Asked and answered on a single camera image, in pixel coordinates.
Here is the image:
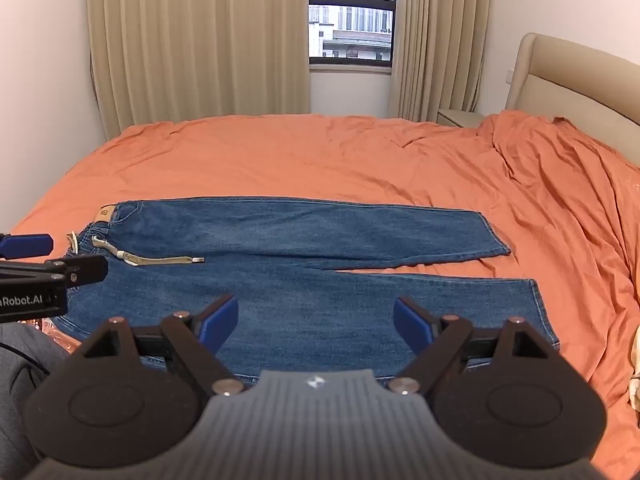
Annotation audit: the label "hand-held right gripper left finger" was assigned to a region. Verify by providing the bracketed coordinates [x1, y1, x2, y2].
[70, 294, 247, 397]

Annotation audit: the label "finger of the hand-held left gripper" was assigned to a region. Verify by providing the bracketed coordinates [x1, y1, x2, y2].
[0, 253, 109, 287]
[0, 232, 55, 260]

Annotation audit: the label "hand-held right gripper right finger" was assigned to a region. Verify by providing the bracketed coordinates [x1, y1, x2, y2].
[388, 297, 562, 396]

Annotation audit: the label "blue denim pants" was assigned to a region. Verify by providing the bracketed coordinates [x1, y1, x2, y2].
[64, 198, 561, 387]

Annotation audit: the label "clear plastic bag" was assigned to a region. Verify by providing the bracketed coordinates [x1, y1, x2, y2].
[31, 317, 85, 354]

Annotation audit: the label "person's grey clothing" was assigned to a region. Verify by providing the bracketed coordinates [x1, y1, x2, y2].
[0, 324, 72, 480]

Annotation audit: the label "orange bed sheet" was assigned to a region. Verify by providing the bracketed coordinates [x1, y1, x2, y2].
[10, 110, 640, 480]

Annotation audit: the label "beige bedside table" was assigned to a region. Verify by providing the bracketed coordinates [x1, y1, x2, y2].
[436, 107, 487, 129]

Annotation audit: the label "beige curtain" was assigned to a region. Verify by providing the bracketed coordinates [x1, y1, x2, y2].
[86, 0, 313, 140]
[387, 0, 493, 123]

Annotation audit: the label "beige upholstered headboard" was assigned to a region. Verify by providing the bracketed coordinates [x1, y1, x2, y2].
[504, 32, 640, 127]

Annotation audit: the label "black framed window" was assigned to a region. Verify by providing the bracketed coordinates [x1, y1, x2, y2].
[308, 0, 398, 67]

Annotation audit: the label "black cable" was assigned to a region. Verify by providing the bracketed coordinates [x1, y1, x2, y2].
[0, 342, 52, 377]

